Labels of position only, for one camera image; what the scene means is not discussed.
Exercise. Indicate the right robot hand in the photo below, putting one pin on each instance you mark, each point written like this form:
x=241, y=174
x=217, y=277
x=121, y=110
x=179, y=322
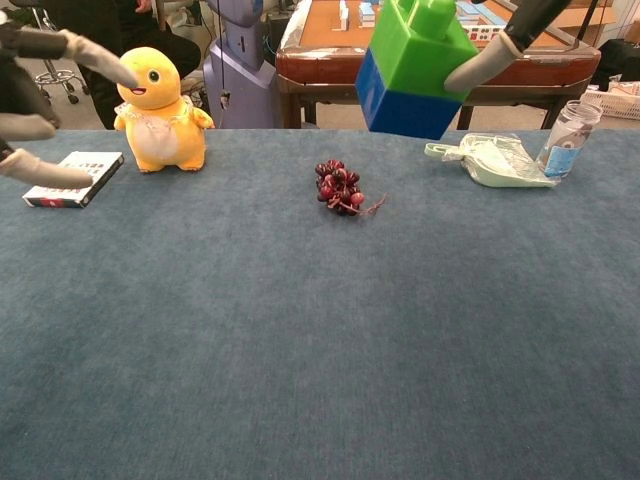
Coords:
x=480, y=65

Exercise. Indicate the white printed book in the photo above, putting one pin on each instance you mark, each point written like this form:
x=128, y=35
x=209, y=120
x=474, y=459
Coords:
x=100, y=170

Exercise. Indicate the yellow plush toy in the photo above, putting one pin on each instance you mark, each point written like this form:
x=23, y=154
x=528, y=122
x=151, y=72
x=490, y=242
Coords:
x=160, y=125

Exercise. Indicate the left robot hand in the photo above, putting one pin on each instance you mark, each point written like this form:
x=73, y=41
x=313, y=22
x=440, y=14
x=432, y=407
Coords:
x=90, y=57

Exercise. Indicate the pale green wrapped dustpan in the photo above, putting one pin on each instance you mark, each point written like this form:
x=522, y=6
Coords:
x=495, y=162

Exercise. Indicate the blue toy block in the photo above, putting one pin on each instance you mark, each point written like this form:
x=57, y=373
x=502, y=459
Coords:
x=400, y=110

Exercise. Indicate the green toy block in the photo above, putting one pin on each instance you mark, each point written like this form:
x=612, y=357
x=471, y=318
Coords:
x=420, y=55

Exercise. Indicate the chrome swivel stool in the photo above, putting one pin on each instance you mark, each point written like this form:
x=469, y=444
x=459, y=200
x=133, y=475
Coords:
x=60, y=80

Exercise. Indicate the clear bottle blue label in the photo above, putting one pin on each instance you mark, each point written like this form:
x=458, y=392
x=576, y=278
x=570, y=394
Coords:
x=567, y=140

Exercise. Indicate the brown mahjong table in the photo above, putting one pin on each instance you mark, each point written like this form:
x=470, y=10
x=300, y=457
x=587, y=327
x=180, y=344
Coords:
x=320, y=65

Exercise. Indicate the white plastic basket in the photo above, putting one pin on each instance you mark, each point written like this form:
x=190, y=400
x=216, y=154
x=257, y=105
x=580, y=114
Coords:
x=617, y=102

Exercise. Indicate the red printed mahjong tile row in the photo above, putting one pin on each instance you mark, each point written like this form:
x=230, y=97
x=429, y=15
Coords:
x=482, y=34

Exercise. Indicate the blue felt tablecloth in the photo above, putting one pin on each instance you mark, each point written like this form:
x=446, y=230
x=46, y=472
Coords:
x=200, y=325

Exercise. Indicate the dark red grape bunch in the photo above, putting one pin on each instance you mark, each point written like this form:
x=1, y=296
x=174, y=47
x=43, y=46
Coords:
x=340, y=187

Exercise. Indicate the person in black clothes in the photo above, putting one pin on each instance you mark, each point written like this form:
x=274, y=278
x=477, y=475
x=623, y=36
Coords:
x=100, y=20

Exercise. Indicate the lavender blue machine base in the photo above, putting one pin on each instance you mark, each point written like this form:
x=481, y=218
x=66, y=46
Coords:
x=242, y=75

